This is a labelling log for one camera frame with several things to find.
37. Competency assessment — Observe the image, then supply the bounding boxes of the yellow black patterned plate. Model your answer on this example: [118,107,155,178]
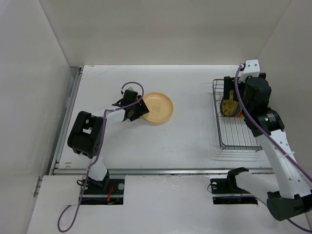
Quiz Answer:
[220,90,241,117]

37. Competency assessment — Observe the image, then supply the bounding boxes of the beige bear plate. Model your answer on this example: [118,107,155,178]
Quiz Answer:
[142,92,174,123]

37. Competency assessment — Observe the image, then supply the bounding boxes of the orange plate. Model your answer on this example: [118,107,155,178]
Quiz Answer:
[236,111,243,117]

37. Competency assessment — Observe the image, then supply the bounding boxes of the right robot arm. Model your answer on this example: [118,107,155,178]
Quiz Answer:
[224,73,312,221]

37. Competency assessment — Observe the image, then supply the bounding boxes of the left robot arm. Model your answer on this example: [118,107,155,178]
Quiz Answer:
[67,90,149,194]

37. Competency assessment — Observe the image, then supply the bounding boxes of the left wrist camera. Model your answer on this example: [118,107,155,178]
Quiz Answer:
[120,87,134,95]

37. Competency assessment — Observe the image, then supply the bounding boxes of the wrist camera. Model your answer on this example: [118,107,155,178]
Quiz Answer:
[238,59,260,83]
[120,87,134,95]

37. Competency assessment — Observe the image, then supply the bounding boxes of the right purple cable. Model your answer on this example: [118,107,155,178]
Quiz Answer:
[234,64,312,233]

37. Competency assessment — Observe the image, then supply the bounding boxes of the purple cable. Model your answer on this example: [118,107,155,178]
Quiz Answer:
[234,64,312,233]
[57,81,145,233]

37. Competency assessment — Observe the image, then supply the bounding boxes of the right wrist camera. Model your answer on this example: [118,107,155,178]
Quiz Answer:
[238,59,260,83]

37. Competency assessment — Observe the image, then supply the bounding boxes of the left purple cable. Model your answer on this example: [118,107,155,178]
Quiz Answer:
[57,81,145,233]

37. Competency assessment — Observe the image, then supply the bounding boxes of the grey wire dish rack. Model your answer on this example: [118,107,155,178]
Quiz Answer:
[212,79,262,151]

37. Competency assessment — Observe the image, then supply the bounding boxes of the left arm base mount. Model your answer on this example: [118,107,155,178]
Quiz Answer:
[81,178,125,205]

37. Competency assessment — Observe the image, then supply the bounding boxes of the left metal table rail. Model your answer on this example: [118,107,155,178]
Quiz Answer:
[47,66,83,174]

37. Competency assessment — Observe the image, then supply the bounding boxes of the metal table rail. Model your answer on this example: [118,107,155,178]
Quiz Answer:
[47,66,83,174]
[53,168,273,176]

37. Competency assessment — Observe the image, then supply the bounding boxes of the front metal table rail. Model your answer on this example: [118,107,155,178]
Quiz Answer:
[53,168,273,176]

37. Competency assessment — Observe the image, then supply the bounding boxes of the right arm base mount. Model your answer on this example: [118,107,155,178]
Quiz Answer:
[207,178,258,205]

